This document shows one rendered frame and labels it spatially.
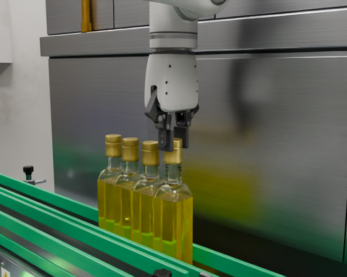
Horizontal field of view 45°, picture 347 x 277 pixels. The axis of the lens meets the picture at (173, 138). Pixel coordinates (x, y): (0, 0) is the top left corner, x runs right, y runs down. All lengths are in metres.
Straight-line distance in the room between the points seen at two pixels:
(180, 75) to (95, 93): 0.48
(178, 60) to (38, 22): 3.22
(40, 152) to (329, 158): 3.43
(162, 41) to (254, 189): 0.33
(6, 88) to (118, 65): 3.05
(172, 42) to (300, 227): 0.39
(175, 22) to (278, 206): 0.38
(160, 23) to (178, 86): 0.11
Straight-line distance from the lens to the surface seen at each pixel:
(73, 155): 1.30
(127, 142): 0.84
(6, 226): 1.07
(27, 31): 3.97
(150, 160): 0.80
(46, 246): 0.93
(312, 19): 0.76
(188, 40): 0.73
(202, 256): 0.84
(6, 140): 4.18
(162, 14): 0.73
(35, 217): 1.10
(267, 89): 0.79
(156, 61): 0.72
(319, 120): 0.75
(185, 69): 0.75
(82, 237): 0.95
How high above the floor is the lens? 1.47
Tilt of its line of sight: 10 degrees down
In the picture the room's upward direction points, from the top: straight up
